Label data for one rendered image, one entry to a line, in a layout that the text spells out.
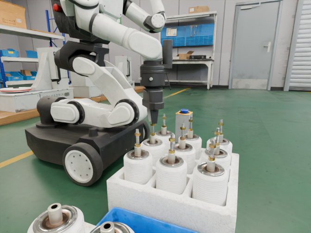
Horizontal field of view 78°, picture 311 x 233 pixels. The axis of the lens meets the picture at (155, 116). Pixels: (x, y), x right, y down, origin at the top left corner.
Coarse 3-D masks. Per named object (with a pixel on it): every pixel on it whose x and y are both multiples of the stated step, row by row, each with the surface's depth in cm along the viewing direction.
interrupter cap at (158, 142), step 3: (144, 141) 74; (147, 141) 74; (156, 141) 75; (159, 141) 74; (144, 144) 72; (147, 144) 71; (150, 144) 71; (153, 144) 71; (156, 144) 72; (159, 144) 71
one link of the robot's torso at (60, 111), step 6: (60, 102) 113; (66, 102) 117; (54, 108) 110; (60, 108) 109; (66, 108) 107; (72, 108) 106; (54, 114) 112; (60, 114) 110; (66, 114) 108; (72, 114) 106; (78, 114) 106; (54, 120) 114; (60, 120) 112; (66, 120) 109; (72, 120) 108
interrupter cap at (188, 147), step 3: (174, 144) 71; (177, 144) 71; (186, 144) 72; (189, 144) 71; (174, 147) 69; (177, 147) 69; (186, 147) 69; (189, 147) 68; (192, 147) 68; (177, 150) 66; (180, 150) 66; (183, 150) 66; (186, 150) 66; (189, 150) 66
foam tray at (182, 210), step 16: (112, 176) 64; (192, 176) 64; (112, 192) 62; (128, 192) 59; (144, 192) 56; (160, 192) 55; (128, 208) 60; (144, 208) 58; (160, 208) 55; (176, 208) 53; (192, 208) 51; (208, 208) 49; (224, 208) 49; (176, 224) 54; (192, 224) 52; (208, 224) 50; (224, 224) 48
